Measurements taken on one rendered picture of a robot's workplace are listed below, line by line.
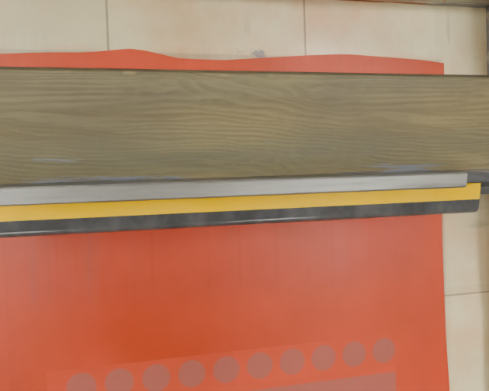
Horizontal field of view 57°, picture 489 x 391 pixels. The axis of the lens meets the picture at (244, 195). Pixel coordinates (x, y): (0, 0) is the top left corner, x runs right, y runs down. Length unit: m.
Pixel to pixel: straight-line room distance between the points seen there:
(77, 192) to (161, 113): 0.07
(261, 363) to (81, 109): 0.26
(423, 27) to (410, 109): 0.16
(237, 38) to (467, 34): 0.22
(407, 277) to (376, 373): 0.09
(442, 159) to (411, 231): 0.12
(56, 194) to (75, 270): 0.13
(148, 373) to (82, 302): 0.08
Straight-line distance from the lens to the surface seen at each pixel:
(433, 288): 0.47
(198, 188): 0.27
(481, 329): 0.51
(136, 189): 0.27
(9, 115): 0.28
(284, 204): 0.31
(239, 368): 0.41
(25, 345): 0.41
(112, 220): 0.29
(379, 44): 0.45
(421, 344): 0.47
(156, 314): 0.39
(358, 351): 0.44
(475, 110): 0.35
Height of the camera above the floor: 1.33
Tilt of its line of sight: 78 degrees down
